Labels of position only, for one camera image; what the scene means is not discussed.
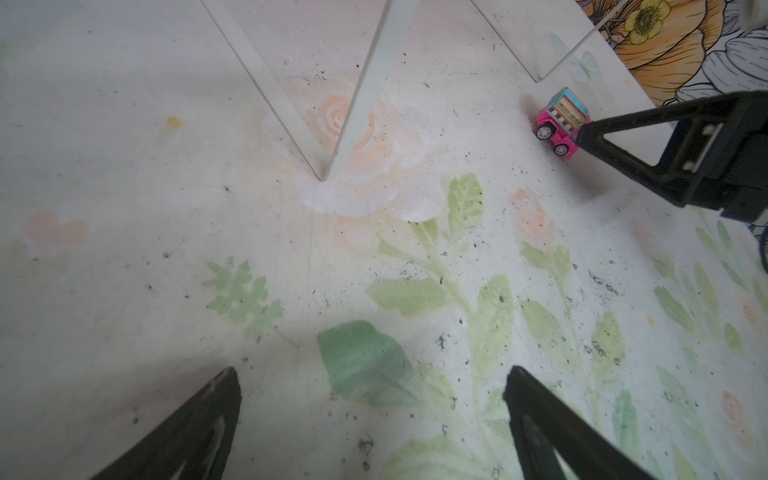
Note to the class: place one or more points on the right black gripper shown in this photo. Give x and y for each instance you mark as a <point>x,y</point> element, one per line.
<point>716,157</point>

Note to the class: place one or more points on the two-tier bamboo white shelf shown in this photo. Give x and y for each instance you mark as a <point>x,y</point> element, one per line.
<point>393,25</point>

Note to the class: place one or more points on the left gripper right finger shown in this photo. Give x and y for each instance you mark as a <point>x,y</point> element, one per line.
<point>547,434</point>

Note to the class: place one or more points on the pink teal toy truck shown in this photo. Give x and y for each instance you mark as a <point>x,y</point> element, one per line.
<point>560,121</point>

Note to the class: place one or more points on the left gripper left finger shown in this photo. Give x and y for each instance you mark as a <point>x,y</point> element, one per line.
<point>194,442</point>

